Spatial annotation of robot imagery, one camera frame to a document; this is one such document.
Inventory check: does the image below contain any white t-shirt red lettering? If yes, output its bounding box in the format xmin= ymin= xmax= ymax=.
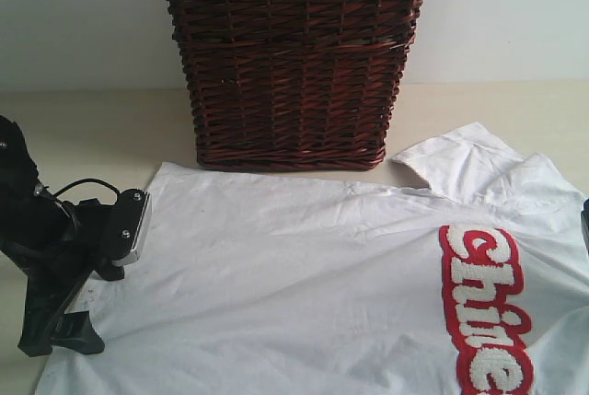
xmin=36 ymin=123 xmax=588 ymax=394

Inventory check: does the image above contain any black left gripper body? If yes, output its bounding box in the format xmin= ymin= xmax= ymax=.
xmin=1 ymin=199 xmax=112 ymax=356

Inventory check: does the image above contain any dark red wicker basket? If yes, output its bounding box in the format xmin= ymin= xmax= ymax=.
xmin=167 ymin=0 xmax=422 ymax=171

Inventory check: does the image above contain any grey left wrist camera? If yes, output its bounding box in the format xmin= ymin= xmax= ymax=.
xmin=105 ymin=189 xmax=152 ymax=267

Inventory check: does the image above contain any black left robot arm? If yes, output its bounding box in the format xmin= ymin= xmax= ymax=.
xmin=1 ymin=118 xmax=124 ymax=357

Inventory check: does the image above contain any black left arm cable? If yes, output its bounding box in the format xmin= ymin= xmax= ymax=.
xmin=34 ymin=177 xmax=121 ymax=207

